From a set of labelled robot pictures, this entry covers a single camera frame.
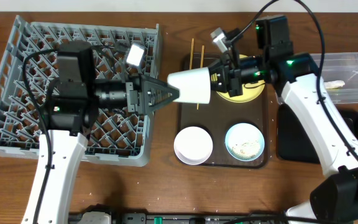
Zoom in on white paper cup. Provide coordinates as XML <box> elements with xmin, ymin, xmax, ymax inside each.
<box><xmin>167</xmin><ymin>67</ymin><xmax>211</xmax><ymax>104</ymax></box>

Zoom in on left wooden chopstick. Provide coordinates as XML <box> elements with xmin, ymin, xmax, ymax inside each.
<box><xmin>189</xmin><ymin>38</ymin><xmax>195</xmax><ymax>70</ymax></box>

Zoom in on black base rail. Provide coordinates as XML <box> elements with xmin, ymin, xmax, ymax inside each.
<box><xmin>68</xmin><ymin>204</ymin><xmax>274</xmax><ymax>224</ymax></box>

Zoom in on light blue bowl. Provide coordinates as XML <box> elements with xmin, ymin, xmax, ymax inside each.
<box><xmin>224</xmin><ymin>123</ymin><xmax>265</xmax><ymax>162</ymax></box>

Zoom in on wooden chopstick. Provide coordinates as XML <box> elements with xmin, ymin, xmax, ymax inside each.
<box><xmin>189</xmin><ymin>38</ymin><xmax>195</xmax><ymax>70</ymax></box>
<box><xmin>196</xmin><ymin>45</ymin><xmax>205</xmax><ymax>110</ymax></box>

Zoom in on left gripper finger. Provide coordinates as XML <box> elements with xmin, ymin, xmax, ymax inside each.
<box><xmin>141</xmin><ymin>75</ymin><xmax>179</xmax><ymax>93</ymax></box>
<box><xmin>141</xmin><ymin>92</ymin><xmax>179</xmax><ymax>114</ymax></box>

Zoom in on white pink-rimmed bowl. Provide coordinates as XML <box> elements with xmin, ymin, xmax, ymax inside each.
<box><xmin>173</xmin><ymin>126</ymin><xmax>213</xmax><ymax>166</ymax></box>

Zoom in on grey plastic dish rack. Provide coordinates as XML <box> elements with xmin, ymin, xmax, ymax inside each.
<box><xmin>0</xmin><ymin>16</ymin><xmax>162</xmax><ymax>167</ymax></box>

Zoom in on clear plastic bin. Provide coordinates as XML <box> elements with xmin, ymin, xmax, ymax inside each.
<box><xmin>321</xmin><ymin>52</ymin><xmax>358</xmax><ymax>104</ymax></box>

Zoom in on black waste tray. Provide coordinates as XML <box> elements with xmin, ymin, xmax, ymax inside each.
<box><xmin>277</xmin><ymin>105</ymin><xmax>358</xmax><ymax>164</ymax></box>

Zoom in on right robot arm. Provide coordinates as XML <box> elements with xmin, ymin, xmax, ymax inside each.
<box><xmin>209</xmin><ymin>15</ymin><xmax>358</xmax><ymax>223</ymax></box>

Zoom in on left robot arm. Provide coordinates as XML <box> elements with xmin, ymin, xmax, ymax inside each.
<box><xmin>22</xmin><ymin>41</ymin><xmax>180</xmax><ymax>223</ymax></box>

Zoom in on yellow round plate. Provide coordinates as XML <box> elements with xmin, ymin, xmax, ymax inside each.
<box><xmin>213</xmin><ymin>54</ymin><xmax>266</xmax><ymax>103</ymax></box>

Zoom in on dark brown serving tray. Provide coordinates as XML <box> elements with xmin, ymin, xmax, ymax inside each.
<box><xmin>175</xmin><ymin>52</ymin><xmax>269</xmax><ymax>169</ymax></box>

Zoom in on right wooden chopstick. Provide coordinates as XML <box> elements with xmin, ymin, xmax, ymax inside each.
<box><xmin>196</xmin><ymin>45</ymin><xmax>205</xmax><ymax>110</ymax></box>

